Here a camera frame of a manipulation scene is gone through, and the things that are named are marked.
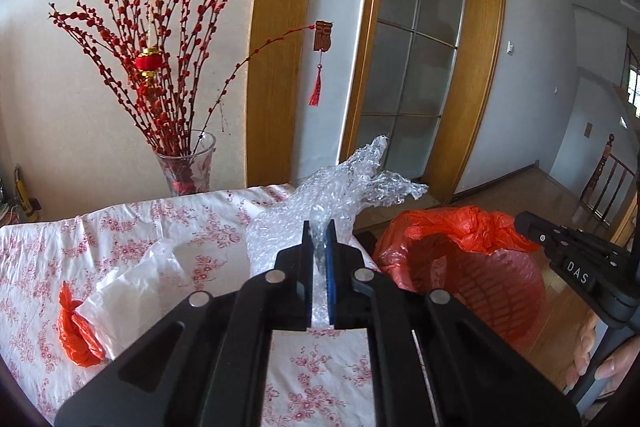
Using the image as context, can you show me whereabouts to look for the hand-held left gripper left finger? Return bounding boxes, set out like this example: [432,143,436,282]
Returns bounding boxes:
[55,219,316,427]

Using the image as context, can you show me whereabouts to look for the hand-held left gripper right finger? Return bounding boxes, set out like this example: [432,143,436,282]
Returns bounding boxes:
[325,219,583,427]

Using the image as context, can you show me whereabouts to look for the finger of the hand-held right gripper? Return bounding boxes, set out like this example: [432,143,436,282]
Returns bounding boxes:
[514,210,637,279]

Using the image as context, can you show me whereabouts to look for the clear bubble wrap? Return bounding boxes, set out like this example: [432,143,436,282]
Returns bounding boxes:
[245,134,430,324]

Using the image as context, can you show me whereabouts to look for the red lined waste basket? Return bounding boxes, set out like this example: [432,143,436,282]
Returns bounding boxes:
[372,205,548,351]

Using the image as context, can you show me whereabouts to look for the person's right hand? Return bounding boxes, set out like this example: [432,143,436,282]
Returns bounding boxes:
[565,309,638,408]

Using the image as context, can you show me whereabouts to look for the wooden stair banister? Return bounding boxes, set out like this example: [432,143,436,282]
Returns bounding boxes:
[580,133,639,228]

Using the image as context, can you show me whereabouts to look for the glass vase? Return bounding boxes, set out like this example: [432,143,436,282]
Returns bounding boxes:
[154,130,217,198]

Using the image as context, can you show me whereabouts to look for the floral tablecloth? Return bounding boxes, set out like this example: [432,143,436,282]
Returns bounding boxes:
[0,183,381,427]

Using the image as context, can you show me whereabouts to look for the window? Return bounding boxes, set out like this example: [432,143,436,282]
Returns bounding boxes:
[622,42,640,118]

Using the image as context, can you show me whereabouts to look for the white plastic bag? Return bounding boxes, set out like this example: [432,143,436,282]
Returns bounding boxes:
[77,238,194,361]

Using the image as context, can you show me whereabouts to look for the frosted glass door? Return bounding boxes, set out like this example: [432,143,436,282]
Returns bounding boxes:
[360,0,471,196]

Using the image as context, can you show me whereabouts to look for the red berry branches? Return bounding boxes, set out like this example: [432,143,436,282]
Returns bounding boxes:
[48,0,319,158]

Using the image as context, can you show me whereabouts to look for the red tassel ornament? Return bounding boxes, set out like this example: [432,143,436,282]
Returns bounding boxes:
[308,20,335,108]

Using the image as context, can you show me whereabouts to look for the small orange plastic bag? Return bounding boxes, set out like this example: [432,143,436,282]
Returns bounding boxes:
[57,282,106,368]

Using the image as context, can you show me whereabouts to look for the red lantern ornament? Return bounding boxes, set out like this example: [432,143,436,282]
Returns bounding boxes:
[134,48,165,76]

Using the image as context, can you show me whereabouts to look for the wooden door frame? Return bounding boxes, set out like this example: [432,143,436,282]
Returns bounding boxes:
[339,0,509,206]

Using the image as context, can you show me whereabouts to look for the wooden wall trim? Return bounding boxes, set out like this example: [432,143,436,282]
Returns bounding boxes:
[245,0,324,190]

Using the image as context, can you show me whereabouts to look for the yellow handled tool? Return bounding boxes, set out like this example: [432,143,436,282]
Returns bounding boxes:
[12,164,44,223]

